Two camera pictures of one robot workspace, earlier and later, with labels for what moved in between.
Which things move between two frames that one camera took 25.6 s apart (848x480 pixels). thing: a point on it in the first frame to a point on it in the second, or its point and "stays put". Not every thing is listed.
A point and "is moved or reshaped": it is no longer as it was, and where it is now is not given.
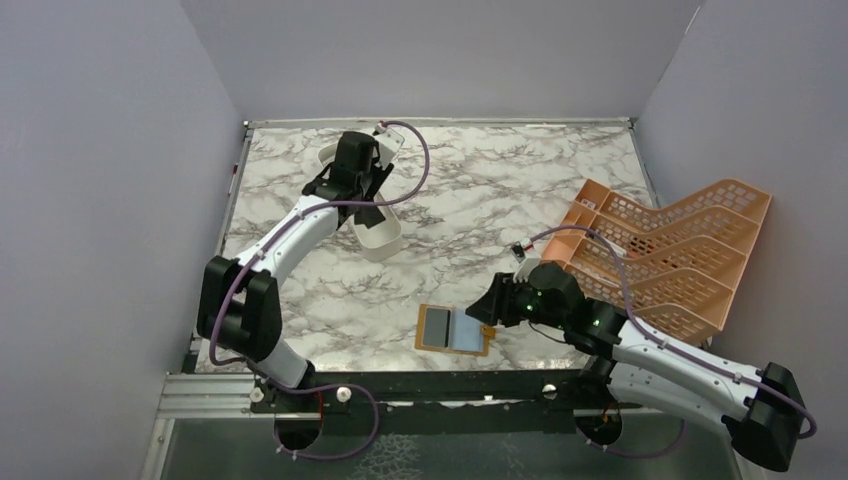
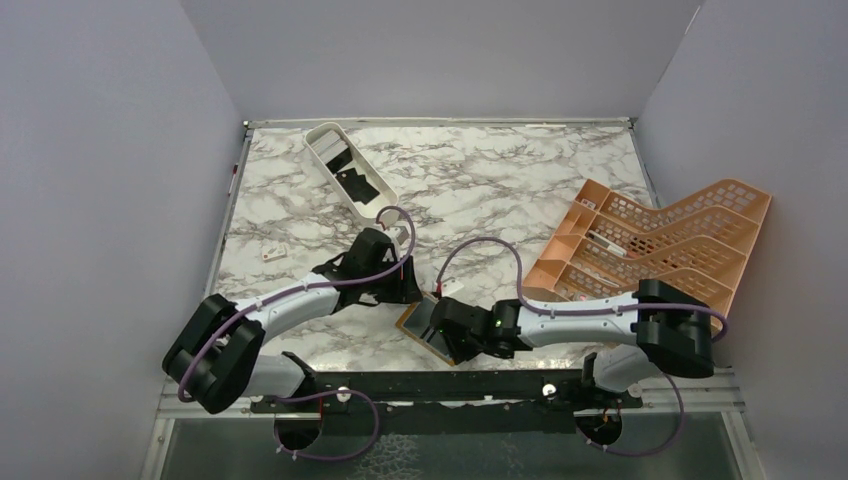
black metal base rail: (441, 403) stays put
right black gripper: (496, 304) to (459, 352)
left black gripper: (379, 176) to (404, 290)
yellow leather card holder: (444, 328) is moved or reshaped
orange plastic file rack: (682, 265) stays put
